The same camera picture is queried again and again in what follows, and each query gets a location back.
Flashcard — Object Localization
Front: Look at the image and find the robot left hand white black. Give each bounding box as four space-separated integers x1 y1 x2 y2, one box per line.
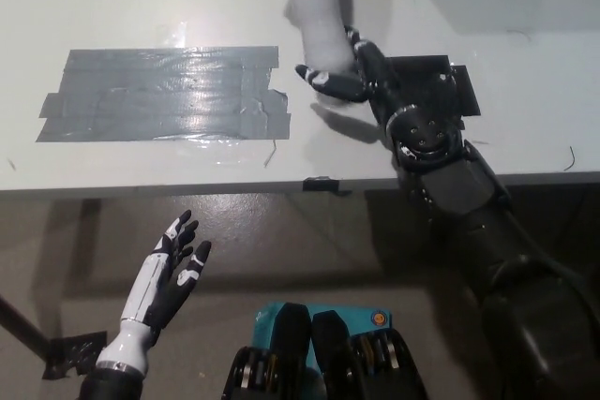
119 209 213 339

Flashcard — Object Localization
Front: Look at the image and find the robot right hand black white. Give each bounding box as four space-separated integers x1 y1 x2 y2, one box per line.
293 24 400 121

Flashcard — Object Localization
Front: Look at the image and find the white ribbed plastic bottle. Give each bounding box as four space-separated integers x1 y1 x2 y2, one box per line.
279 0 354 77

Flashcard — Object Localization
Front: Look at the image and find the robot torso black teal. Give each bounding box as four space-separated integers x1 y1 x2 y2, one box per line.
223 303 430 400

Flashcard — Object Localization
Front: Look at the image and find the large black tape patch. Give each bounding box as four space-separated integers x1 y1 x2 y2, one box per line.
387 55 482 132

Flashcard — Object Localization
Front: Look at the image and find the black table leg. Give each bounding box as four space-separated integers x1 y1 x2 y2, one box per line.
0 295 53 366

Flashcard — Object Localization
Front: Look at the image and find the grey duct tape patch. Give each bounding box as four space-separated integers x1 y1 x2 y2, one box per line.
35 46 293 144

